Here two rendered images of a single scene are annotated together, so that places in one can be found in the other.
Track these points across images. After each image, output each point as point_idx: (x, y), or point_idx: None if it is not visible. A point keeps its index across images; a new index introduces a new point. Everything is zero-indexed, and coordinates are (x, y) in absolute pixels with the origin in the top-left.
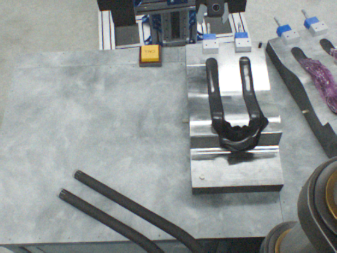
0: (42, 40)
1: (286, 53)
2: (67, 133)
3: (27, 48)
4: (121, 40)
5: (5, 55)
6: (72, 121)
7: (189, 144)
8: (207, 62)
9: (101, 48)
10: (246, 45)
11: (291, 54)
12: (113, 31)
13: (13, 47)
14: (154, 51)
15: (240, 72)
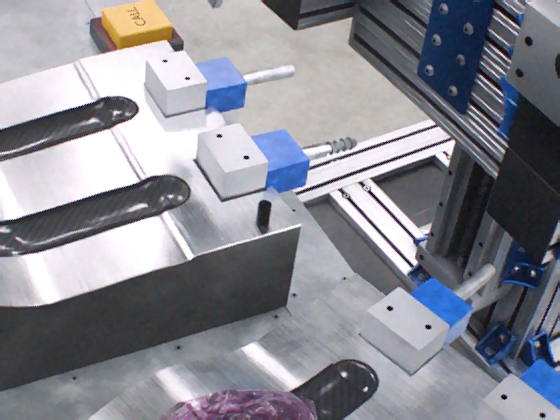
0: (334, 85)
1: (315, 349)
2: None
3: (295, 70)
4: (402, 190)
5: (250, 43)
6: None
7: None
8: (113, 103)
9: (342, 153)
10: (221, 157)
11: (321, 366)
12: (414, 159)
13: (280, 48)
14: (141, 25)
15: (101, 193)
